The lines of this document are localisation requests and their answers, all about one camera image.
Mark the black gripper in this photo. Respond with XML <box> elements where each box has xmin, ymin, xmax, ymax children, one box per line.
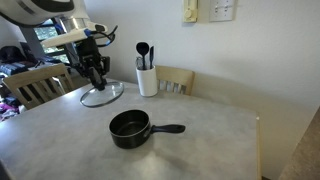
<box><xmin>75</xmin><ymin>35</ymin><xmax>111</xmax><ymax>91</ymax></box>

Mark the glass lid with black knob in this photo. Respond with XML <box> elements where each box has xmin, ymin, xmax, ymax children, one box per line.
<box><xmin>79</xmin><ymin>80</ymin><xmax>125</xmax><ymax>109</ymax></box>

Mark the metal whisk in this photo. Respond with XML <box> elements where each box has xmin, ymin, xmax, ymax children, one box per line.
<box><xmin>134</xmin><ymin>55</ymin><xmax>144</xmax><ymax>71</ymax></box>

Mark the black ladle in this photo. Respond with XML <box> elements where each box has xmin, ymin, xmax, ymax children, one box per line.
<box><xmin>135</xmin><ymin>41</ymin><xmax>151</xmax><ymax>71</ymax></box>

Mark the white utensil holder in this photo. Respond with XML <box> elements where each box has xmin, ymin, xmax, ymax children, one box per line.
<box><xmin>135</xmin><ymin>65</ymin><xmax>159</xmax><ymax>98</ymax></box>

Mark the black spatula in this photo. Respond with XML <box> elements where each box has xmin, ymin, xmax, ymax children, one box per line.
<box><xmin>148</xmin><ymin>45</ymin><xmax>156</xmax><ymax>70</ymax></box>

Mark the dark framed window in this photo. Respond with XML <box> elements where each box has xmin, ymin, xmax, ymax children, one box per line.
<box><xmin>18</xmin><ymin>18</ymin><xmax>81</xmax><ymax>66</ymax></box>

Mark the light wooden chair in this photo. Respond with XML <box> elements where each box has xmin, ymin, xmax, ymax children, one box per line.
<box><xmin>154</xmin><ymin>64</ymin><xmax>196</xmax><ymax>97</ymax></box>
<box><xmin>2</xmin><ymin>63</ymin><xmax>76</xmax><ymax>111</ymax></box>

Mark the blue grey fabric pile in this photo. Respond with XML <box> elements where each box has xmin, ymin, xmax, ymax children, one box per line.
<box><xmin>0</xmin><ymin>61</ymin><xmax>32</xmax><ymax>78</ymax></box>

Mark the dark bag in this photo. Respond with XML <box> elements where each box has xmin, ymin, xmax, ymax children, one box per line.
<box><xmin>0</xmin><ymin>45</ymin><xmax>25</xmax><ymax>65</ymax></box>

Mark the pink purple cloth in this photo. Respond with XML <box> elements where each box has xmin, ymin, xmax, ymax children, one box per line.
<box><xmin>0</xmin><ymin>101</ymin><xmax>20</xmax><ymax>122</ymax></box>

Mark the speckled brown countertop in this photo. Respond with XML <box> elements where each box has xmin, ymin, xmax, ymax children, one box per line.
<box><xmin>278</xmin><ymin>106</ymin><xmax>320</xmax><ymax>180</ymax></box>

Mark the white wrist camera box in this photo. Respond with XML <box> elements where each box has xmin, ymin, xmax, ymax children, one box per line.
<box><xmin>40</xmin><ymin>22</ymin><xmax>109</xmax><ymax>49</ymax></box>

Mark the black saucepan with handle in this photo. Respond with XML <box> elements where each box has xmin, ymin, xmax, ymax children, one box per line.
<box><xmin>108</xmin><ymin>109</ymin><xmax>187</xmax><ymax>150</ymax></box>

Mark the beige wall thermostat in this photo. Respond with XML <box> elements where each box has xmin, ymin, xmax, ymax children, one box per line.
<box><xmin>182</xmin><ymin>0</ymin><xmax>200</xmax><ymax>24</ymax></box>

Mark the white light switch plate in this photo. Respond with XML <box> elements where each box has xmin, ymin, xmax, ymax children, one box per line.
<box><xmin>209</xmin><ymin>0</ymin><xmax>237</xmax><ymax>23</ymax></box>

